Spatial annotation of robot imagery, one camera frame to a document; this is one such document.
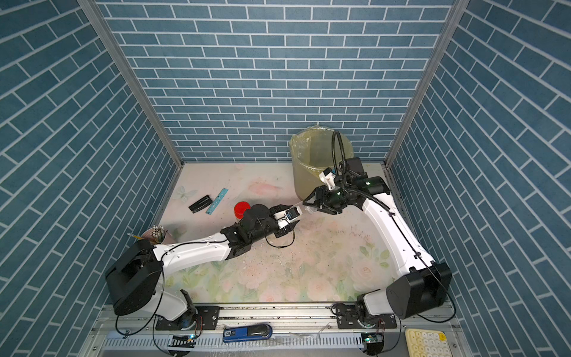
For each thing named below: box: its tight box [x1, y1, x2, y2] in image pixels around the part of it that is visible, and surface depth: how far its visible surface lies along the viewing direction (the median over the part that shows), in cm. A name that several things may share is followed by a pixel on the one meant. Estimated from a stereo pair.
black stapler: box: [188, 194, 213, 214], surface depth 104 cm
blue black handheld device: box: [222, 324, 273, 343], surface depth 70 cm
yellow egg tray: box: [405, 328, 454, 357], surface depth 69 cm
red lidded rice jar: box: [234, 200, 252, 220], surface depth 90 cm
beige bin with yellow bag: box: [289, 126, 354, 201], surface depth 96 cm
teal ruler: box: [205, 188, 229, 215], surface depth 106 cm
